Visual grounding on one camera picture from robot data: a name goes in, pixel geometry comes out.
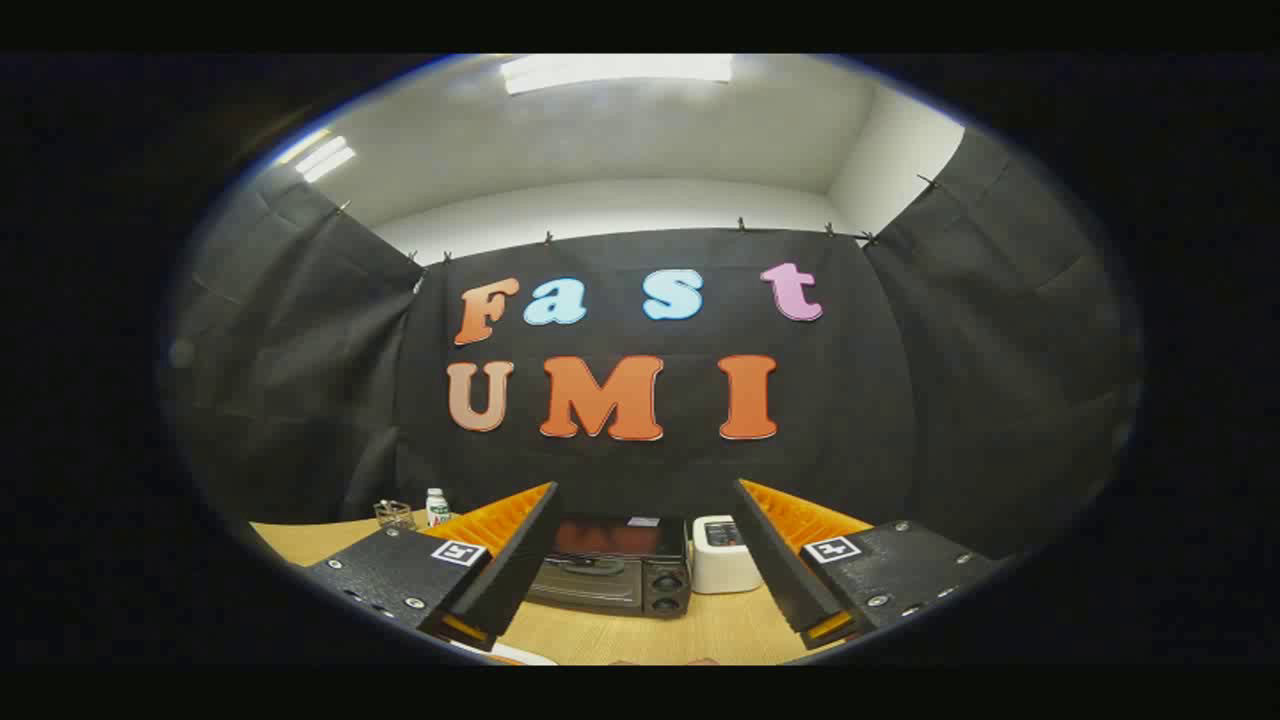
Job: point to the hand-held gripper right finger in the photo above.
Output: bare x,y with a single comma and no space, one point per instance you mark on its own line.
775,565

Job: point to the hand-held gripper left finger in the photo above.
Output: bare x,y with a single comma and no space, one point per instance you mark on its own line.
520,570

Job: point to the black toaster oven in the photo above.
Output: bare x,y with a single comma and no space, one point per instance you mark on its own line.
620,582

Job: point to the large ceiling light panel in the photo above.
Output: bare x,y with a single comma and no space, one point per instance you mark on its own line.
615,70

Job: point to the white toaster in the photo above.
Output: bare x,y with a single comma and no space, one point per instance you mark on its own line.
722,565

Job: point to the white bottle green label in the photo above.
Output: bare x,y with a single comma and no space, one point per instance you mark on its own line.
437,510

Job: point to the white plate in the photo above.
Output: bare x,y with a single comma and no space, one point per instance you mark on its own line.
522,657

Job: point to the small ceiling light panel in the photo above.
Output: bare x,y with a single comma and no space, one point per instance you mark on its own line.
322,158

